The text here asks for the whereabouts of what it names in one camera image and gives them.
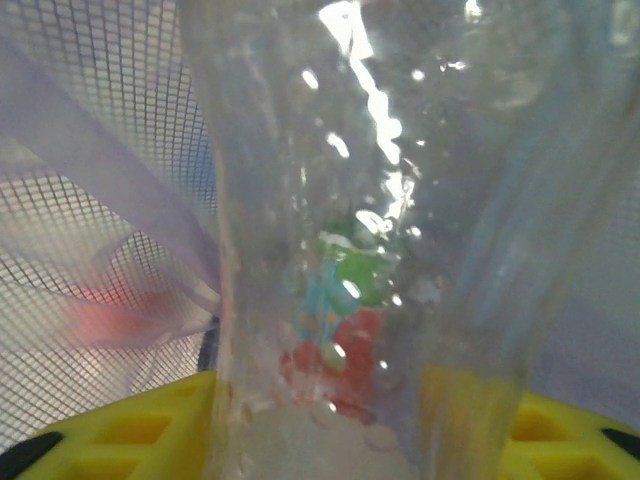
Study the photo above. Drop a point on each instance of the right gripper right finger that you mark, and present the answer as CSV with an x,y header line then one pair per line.
x,y
555,450

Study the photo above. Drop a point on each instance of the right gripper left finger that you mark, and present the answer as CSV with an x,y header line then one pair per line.
x,y
165,405

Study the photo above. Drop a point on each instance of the clear crushed plastic bottle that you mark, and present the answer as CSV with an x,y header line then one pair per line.
x,y
350,150

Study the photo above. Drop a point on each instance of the grey mesh waste bin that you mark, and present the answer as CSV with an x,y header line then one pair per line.
x,y
125,75

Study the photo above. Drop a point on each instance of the small red label bottle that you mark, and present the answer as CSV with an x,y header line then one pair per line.
x,y
360,340

